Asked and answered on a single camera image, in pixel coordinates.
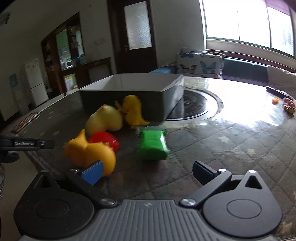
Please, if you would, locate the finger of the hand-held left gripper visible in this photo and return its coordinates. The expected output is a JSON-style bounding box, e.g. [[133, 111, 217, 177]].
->
[[40, 138, 55, 150]]

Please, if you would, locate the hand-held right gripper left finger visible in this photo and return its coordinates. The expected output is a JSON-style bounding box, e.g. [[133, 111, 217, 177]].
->
[[32, 160, 117, 208]]

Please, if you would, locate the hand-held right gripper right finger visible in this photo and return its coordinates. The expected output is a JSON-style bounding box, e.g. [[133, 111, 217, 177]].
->
[[180, 160, 269, 207]]

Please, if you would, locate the orange-yellow toy animal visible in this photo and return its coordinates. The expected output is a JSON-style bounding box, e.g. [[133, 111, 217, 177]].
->
[[63, 129, 117, 177]]

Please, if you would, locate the red toy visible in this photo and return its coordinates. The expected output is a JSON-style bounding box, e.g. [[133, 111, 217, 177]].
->
[[88, 131, 121, 153]]

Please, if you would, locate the pale yellow pear toy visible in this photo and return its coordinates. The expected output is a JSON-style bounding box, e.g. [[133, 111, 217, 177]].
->
[[85, 104, 124, 133]]

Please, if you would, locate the green toy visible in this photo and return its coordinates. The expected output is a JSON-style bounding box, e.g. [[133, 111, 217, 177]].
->
[[136, 126, 169, 161]]

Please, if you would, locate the grey box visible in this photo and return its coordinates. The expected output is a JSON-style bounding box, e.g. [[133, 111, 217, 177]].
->
[[79, 73, 185, 121]]

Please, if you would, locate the flat board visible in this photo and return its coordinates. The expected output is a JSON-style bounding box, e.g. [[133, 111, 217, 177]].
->
[[10, 112, 41, 134]]

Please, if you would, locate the white water dispenser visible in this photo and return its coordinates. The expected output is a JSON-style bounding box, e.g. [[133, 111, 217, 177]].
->
[[9, 73, 31, 117]]

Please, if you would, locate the white fridge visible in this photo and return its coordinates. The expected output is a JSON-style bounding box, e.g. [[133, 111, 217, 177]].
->
[[23, 58, 49, 107]]

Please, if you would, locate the black round turntable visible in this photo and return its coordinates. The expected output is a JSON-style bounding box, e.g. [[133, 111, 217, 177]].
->
[[165, 88, 219, 121]]

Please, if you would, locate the dark wooden cabinet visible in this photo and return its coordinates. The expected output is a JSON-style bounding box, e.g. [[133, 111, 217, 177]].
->
[[41, 12, 86, 93]]

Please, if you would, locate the dark wooden side table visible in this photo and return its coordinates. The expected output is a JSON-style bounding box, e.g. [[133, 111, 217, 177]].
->
[[61, 57, 112, 93]]

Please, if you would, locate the butterfly print pillow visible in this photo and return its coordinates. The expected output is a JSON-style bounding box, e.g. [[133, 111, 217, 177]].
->
[[175, 52, 225, 80]]

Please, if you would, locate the blue cushion cover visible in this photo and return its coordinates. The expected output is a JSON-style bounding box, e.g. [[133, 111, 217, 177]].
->
[[149, 66, 177, 75]]

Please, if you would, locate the black remote control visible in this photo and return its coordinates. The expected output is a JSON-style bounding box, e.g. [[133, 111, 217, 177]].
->
[[266, 85, 293, 100]]

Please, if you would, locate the dark sofa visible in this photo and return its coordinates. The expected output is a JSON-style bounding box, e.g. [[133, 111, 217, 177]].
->
[[221, 57, 269, 82]]

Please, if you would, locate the ceiling lamp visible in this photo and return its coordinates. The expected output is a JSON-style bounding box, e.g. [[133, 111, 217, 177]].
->
[[0, 13, 11, 26]]

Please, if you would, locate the beige cushion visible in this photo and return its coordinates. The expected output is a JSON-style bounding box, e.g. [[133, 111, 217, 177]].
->
[[267, 65, 296, 93]]

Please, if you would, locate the dark wooden door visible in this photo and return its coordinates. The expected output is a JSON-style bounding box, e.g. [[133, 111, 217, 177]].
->
[[108, 0, 158, 75]]

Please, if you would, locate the large window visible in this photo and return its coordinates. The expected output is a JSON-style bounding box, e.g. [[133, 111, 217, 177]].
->
[[201, 0, 296, 57]]

